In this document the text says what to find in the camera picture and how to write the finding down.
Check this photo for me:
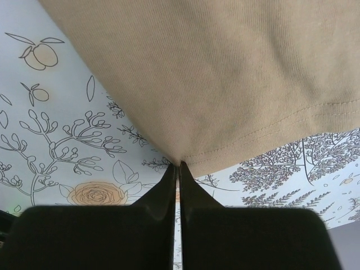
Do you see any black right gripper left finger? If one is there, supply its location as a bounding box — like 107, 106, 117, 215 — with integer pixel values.
1, 166, 176, 269

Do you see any floral patterned table mat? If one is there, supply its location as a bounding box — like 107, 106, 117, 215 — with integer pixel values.
0, 28, 360, 270

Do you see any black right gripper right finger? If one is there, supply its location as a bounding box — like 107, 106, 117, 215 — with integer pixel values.
178, 163, 341, 270

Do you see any beige t shirt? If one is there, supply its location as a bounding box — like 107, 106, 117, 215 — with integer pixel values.
41, 1, 359, 177

